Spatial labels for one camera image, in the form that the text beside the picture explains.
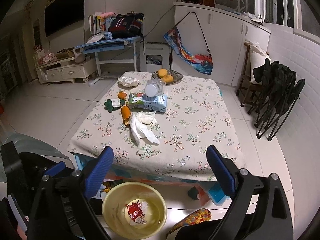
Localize yellow mango right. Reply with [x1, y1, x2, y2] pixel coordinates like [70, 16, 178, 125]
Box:
[161, 75, 174, 84]

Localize green milk carton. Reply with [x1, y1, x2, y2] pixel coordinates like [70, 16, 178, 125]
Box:
[128, 93, 145, 105]

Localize long white tissue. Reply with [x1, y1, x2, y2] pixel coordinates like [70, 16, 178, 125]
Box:
[130, 114, 160, 147]

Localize blue tissue pack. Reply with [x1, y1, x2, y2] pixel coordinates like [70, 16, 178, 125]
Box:
[127, 94, 167, 113]

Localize colourful tote bag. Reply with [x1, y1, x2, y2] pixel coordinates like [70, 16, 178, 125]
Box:
[163, 26, 214, 75]

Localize clear plastic water bottle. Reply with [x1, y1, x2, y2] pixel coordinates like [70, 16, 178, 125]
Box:
[144, 79, 166, 98]

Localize blue study desk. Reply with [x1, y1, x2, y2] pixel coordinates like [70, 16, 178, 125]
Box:
[74, 36, 143, 87]

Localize small white tissue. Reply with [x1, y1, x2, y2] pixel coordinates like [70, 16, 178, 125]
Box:
[137, 112, 157, 125]

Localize woven fruit plate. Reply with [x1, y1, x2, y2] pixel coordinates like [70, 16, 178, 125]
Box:
[151, 68, 183, 85]

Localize dark striped backpack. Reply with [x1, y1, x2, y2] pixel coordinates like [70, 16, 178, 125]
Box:
[108, 12, 144, 38]

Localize white cushion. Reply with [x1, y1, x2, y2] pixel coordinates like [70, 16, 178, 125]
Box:
[249, 42, 270, 84]

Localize black wall television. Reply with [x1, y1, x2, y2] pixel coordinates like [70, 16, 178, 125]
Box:
[44, 0, 85, 37]

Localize floral white tablecloth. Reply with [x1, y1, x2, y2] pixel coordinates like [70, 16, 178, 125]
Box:
[67, 72, 246, 181]

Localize yellow mango left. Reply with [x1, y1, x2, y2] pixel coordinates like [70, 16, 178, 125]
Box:
[158, 68, 168, 79]

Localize white tissue paper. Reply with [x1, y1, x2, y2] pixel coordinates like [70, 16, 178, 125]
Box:
[118, 76, 139, 88]

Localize black folding chairs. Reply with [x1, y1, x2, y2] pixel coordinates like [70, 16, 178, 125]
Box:
[248, 59, 305, 141]

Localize green foil wrapper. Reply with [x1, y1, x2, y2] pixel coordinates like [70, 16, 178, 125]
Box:
[104, 98, 125, 113]

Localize white wall cabinet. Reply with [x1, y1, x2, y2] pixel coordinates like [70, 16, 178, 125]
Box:
[174, 2, 271, 87]

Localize yellow mango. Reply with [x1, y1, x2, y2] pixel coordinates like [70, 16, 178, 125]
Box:
[161, 75, 174, 84]
[158, 68, 168, 79]

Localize yellow plastic trash bin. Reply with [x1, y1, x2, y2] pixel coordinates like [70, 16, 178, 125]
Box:
[102, 182, 167, 239]

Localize red white snack wrapper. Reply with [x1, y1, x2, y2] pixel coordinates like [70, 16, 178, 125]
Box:
[125, 199, 148, 225]

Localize orange peel piece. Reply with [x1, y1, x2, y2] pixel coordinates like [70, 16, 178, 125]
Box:
[121, 105, 131, 126]
[118, 91, 127, 100]

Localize wooden chair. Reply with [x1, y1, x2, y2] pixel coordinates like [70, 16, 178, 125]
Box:
[236, 40, 262, 107]

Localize cream tv cabinet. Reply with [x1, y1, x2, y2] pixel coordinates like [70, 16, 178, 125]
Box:
[36, 57, 97, 84]

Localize row of books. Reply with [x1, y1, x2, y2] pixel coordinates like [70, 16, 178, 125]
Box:
[88, 12, 115, 35]

